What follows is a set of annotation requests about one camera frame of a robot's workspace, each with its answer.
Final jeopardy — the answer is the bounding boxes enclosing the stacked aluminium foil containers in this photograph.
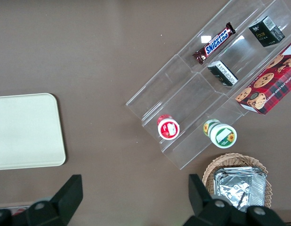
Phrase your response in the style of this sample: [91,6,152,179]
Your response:
[212,166,266,212]

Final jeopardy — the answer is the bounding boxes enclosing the cream rectangular serving tray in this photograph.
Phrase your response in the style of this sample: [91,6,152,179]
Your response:
[0,93,66,171]

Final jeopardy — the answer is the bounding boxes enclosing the light wicker basket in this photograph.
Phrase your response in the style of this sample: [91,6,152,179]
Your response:
[202,153,273,209]

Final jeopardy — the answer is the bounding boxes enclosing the green lid sunflower jar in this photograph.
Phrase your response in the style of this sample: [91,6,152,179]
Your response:
[202,119,238,149]

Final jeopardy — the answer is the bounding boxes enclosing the Snickers chocolate bar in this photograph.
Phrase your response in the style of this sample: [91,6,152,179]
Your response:
[192,22,236,65]

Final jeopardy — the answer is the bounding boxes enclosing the red lid strawberry jar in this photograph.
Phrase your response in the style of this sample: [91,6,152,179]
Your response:
[156,113,180,140]

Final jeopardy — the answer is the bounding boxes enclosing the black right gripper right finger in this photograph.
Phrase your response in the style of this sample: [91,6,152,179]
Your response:
[183,173,245,226]

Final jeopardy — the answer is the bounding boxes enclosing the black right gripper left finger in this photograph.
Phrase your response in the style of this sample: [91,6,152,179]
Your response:
[25,174,84,226]

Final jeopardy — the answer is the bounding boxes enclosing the clear acrylic stepped display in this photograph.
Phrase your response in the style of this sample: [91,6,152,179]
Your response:
[125,0,291,170]

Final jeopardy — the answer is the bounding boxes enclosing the red tartan cookie box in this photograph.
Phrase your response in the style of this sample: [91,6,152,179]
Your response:
[234,37,291,115]

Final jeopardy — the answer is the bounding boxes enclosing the small black carton box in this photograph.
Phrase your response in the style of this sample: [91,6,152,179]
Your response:
[207,60,239,87]
[248,16,285,48]

